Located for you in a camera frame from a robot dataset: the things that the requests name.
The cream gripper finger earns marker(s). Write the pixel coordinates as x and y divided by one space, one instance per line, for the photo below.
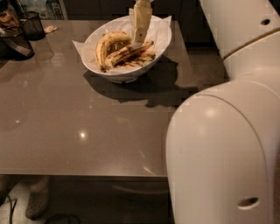
142 12

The spotted banana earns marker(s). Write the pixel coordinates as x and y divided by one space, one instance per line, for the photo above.
125 53
138 60

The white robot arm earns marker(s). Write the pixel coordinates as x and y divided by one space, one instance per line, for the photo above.
222 143

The left curved banana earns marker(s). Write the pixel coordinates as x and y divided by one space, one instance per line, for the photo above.
106 41

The white bowl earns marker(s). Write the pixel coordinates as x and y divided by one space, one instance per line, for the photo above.
125 74

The small wrapped packet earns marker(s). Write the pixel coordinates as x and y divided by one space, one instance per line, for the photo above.
50 28

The black mesh pen cup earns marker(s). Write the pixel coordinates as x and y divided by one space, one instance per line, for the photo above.
32 25

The dark mesh basket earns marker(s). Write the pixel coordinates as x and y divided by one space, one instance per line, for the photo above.
18 45

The grey clog shoe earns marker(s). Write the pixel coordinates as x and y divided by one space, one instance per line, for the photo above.
38 197

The drawer handle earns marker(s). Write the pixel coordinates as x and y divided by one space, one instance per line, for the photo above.
139 191

